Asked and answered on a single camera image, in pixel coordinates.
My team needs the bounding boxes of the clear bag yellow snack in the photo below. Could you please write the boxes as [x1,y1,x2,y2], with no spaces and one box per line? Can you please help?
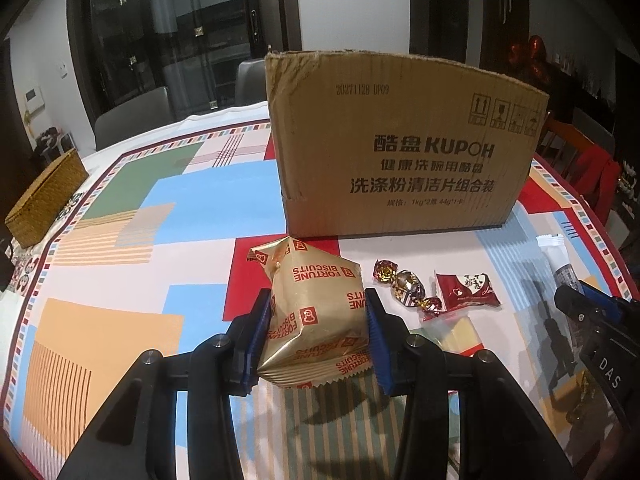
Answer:
[411,314,484,356]

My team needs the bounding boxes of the gold fortune biscuits packet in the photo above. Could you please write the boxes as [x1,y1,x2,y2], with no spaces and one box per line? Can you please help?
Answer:
[248,236,372,388]

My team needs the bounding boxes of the gold red wrapped candy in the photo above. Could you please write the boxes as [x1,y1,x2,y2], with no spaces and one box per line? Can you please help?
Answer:
[372,259,444,315]

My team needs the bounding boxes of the dark long snack bar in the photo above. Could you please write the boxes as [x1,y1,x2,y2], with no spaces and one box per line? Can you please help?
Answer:
[537,234,582,292]

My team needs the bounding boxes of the red white snack packet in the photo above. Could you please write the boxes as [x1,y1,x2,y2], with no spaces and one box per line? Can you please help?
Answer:
[421,273,501,321]

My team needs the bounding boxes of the colourful patterned tablecloth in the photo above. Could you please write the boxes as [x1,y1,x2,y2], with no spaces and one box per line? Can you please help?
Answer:
[1,104,637,479]

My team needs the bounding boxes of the red wooden chair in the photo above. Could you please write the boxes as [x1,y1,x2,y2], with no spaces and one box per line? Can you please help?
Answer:
[536,112,622,224]

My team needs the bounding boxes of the brown cardboard box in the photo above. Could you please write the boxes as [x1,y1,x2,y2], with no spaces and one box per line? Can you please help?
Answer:
[265,51,548,237]

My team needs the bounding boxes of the grey dining chair left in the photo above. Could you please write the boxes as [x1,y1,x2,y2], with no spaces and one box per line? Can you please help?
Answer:
[94,87,176,151]

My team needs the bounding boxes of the woven wicker box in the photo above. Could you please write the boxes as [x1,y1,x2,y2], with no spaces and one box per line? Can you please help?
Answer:
[4,148,88,248]

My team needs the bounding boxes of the small black object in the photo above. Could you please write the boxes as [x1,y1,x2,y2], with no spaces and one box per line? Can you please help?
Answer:
[0,240,14,292]

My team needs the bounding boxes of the red foil balloon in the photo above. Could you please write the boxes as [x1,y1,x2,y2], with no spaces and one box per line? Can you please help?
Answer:
[509,35,550,87]

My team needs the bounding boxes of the white shelf with clutter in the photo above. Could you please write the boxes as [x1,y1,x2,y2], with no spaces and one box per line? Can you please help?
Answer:
[35,127,76,164]

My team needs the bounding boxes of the black glass sliding door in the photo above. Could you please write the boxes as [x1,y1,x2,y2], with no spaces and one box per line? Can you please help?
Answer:
[66,0,302,122]

